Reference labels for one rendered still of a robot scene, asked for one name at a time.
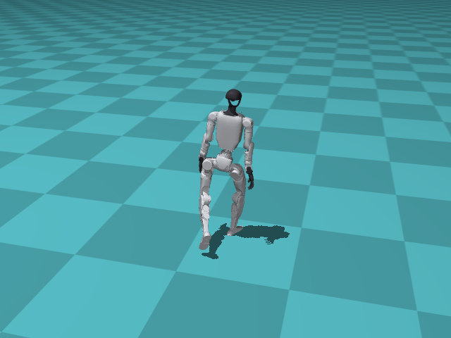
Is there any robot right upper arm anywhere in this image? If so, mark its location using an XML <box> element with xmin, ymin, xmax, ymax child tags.
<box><xmin>242</xmin><ymin>116</ymin><xmax>254</xmax><ymax>150</ymax></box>

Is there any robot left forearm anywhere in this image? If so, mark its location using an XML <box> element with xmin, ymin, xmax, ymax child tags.
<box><xmin>199</xmin><ymin>133</ymin><xmax>210</xmax><ymax>159</ymax></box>

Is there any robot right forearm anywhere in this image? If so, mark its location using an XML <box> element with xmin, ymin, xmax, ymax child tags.
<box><xmin>245</xmin><ymin>142</ymin><xmax>254</xmax><ymax>171</ymax></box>

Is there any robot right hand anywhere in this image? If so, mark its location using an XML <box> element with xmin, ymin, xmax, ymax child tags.
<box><xmin>246</xmin><ymin>166</ymin><xmax>254</xmax><ymax>189</ymax></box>

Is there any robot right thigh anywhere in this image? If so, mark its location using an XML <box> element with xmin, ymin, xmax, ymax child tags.
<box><xmin>229</xmin><ymin>163</ymin><xmax>246</xmax><ymax>203</ymax></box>

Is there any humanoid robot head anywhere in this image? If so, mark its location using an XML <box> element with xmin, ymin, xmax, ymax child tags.
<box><xmin>223</xmin><ymin>89</ymin><xmax>242</xmax><ymax>117</ymax></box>

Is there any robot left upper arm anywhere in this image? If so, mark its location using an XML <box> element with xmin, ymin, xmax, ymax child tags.
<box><xmin>205</xmin><ymin>111</ymin><xmax>219</xmax><ymax>142</ymax></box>

